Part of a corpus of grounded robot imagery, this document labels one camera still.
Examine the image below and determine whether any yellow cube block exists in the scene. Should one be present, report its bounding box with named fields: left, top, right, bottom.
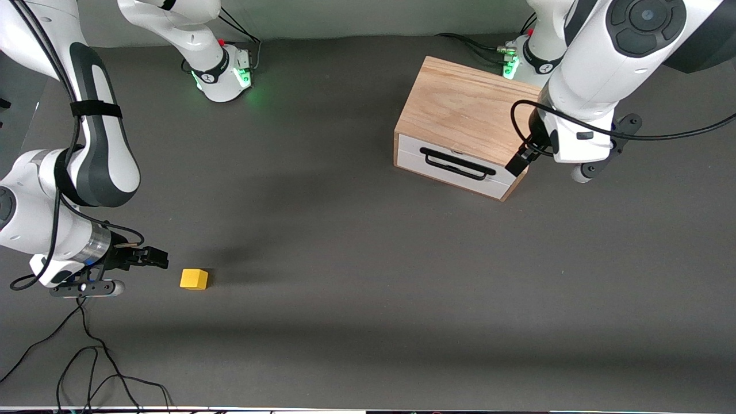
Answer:
left=179, top=269, right=209, bottom=290

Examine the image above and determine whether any black drawer handle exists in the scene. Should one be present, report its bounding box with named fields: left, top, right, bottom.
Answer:
left=420, top=147, right=496, bottom=181

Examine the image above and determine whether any white-fronted wooden drawer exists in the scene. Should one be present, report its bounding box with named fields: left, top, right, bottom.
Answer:
left=397, top=133, right=518, bottom=200

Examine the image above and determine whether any wooden drawer cabinet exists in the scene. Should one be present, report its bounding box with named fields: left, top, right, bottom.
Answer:
left=393, top=56, right=544, bottom=202

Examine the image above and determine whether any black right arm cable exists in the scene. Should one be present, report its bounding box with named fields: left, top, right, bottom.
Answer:
left=9, top=0, right=145, bottom=291

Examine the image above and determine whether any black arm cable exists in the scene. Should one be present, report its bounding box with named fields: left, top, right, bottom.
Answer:
left=511, top=99, right=736, bottom=159
left=9, top=0, right=145, bottom=291

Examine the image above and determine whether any thin black loose cable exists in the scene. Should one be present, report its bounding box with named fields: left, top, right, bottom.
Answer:
left=0, top=296, right=173, bottom=414

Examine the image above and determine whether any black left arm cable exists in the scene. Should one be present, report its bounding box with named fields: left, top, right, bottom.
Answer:
left=511, top=99, right=736, bottom=159

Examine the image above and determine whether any black velcro cable strap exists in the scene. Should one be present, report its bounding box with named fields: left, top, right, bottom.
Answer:
left=70, top=100, right=123, bottom=120

